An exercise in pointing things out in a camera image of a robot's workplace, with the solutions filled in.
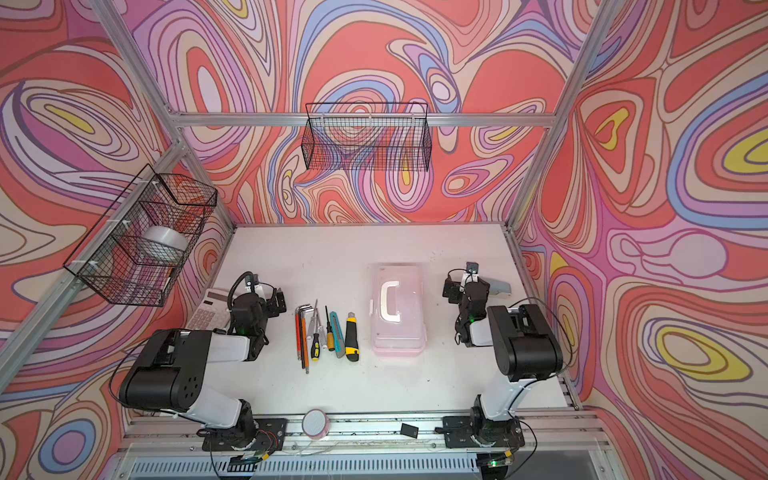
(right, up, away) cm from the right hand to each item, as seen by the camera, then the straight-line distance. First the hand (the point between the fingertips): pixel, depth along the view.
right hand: (465, 281), depth 97 cm
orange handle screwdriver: (-43, -15, -8) cm, 46 cm away
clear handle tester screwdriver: (-45, -17, -8) cm, 49 cm away
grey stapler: (+12, -3, +1) cm, 12 cm away
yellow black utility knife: (-36, -19, -11) cm, 42 cm away
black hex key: (-53, -15, -6) cm, 55 cm away
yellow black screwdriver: (-47, -19, -11) cm, 52 cm away
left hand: (-64, -2, -3) cm, 64 cm away
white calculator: (-81, -9, -4) cm, 82 cm away
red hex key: (-53, -15, -6) cm, 56 cm away
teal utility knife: (-40, -17, -9) cm, 44 cm away
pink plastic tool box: (-23, -7, -15) cm, 28 cm away
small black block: (-20, -35, -23) cm, 47 cm away
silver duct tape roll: (-79, +12, -27) cm, 84 cm away
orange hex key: (-51, -16, -8) cm, 54 cm away
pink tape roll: (-43, -32, -27) cm, 60 cm away
